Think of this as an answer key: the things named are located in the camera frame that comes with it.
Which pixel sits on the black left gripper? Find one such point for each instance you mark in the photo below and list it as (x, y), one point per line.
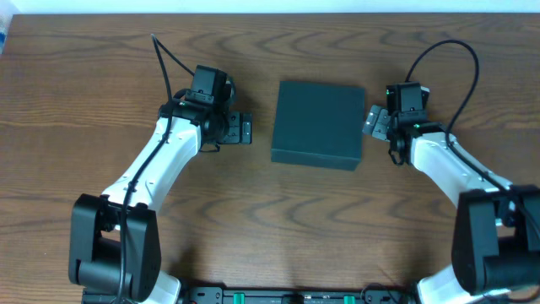
(240, 127)

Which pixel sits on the black mounting rail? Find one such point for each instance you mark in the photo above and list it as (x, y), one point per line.
(217, 295)

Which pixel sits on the black gift box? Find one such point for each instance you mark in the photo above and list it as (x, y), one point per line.
(318, 125)

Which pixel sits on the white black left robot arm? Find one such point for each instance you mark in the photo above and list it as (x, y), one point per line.
(115, 253)

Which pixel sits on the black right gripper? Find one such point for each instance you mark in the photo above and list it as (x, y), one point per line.
(377, 123)

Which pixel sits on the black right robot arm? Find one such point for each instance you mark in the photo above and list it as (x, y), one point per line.
(495, 247)

